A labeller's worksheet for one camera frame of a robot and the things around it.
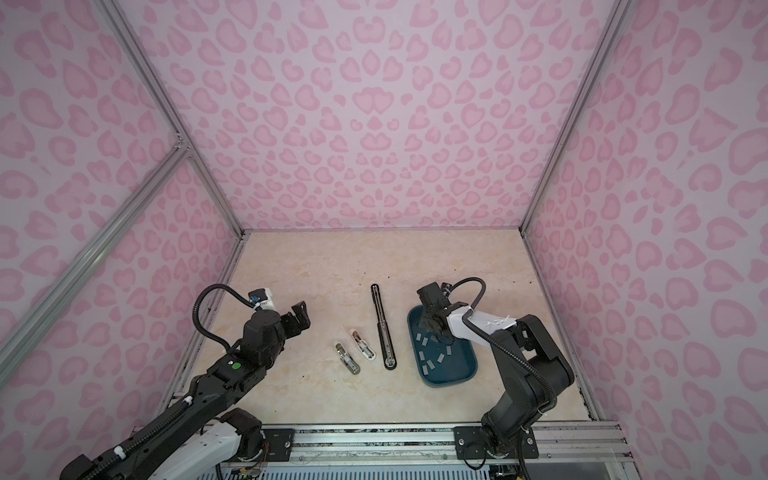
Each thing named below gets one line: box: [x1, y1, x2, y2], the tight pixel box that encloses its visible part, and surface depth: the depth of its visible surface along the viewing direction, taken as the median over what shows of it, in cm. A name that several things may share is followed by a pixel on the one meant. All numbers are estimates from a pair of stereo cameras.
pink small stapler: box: [350, 329, 376, 361], surface depth 90 cm
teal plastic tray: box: [407, 305, 478, 387], surface depth 88 cm
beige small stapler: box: [334, 342, 361, 375], surface depth 88 cm
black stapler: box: [371, 284, 397, 371], surface depth 93 cm
